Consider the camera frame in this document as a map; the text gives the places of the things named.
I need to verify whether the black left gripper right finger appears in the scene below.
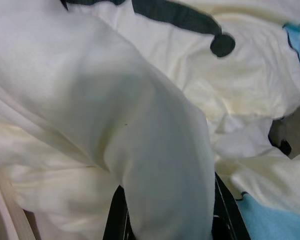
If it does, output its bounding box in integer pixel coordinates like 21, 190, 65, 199
212, 172, 246, 240

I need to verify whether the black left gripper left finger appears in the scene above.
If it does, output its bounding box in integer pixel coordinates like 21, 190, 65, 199
102, 184, 138, 240

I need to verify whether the cream cartoon print comforter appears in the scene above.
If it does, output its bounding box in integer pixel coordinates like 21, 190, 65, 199
0, 0, 300, 240

